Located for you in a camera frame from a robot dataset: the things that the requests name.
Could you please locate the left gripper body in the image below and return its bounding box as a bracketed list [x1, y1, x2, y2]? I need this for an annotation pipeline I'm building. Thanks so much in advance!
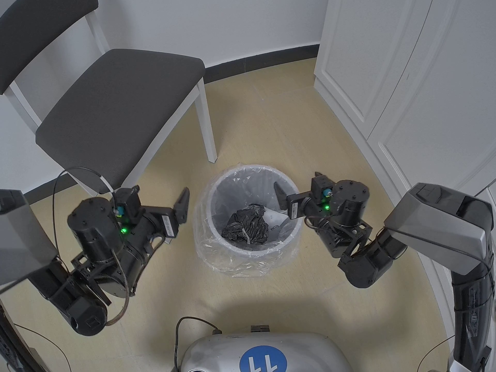
[130, 206, 182, 247]

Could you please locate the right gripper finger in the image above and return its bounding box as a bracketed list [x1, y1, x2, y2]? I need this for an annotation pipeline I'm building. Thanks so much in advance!
[274, 181, 291, 211]

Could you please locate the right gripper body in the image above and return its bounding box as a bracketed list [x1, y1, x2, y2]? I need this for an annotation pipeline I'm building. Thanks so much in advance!
[287, 191, 338, 230]

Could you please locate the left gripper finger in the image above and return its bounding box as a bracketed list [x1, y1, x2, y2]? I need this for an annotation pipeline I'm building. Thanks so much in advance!
[173, 186, 191, 224]

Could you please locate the black plastic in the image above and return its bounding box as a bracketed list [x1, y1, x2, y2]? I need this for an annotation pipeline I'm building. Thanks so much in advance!
[222, 204, 270, 245]

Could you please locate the clear plastic bag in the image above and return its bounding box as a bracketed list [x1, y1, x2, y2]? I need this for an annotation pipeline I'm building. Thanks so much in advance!
[194, 162, 303, 277]

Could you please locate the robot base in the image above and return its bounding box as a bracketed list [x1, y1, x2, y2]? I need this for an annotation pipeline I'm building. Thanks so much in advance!
[179, 325, 353, 372]

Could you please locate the white trash bin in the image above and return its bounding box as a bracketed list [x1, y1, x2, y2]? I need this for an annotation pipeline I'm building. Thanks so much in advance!
[208, 165, 303, 260]

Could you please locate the white chair grey seat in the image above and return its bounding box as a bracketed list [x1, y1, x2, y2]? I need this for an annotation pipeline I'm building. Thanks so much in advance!
[0, 0, 218, 198]

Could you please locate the white wardrobe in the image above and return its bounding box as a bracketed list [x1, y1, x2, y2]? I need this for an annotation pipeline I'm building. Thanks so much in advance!
[313, 0, 496, 367]

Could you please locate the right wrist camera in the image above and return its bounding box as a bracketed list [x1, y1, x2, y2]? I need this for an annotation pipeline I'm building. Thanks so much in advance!
[311, 172, 335, 204]

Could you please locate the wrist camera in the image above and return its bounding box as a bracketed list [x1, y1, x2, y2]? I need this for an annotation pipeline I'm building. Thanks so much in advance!
[311, 172, 335, 204]
[113, 185, 142, 226]

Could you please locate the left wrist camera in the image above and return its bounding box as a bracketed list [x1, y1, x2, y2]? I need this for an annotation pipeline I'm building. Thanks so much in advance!
[113, 185, 142, 226]

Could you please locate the black cable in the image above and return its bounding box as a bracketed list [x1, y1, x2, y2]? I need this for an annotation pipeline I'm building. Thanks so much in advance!
[420, 335, 458, 372]
[174, 316, 222, 371]
[13, 323, 74, 372]
[53, 167, 117, 216]

